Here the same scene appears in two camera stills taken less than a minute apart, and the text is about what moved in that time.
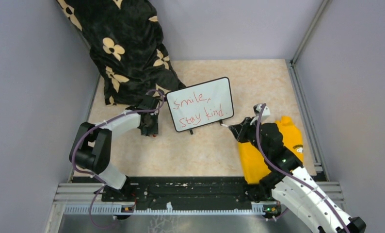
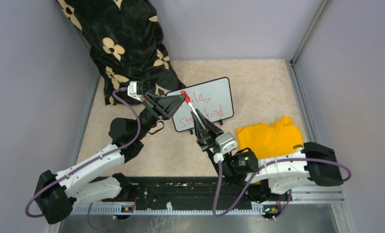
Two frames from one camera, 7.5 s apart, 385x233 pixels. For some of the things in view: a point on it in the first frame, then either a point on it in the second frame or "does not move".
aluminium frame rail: (88, 198) does not move
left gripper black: (154, 130) -> (162, 107)
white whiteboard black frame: (200, 105) does not move
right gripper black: (240, 130) -> (205, 141)
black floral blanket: (125, 39) does not move
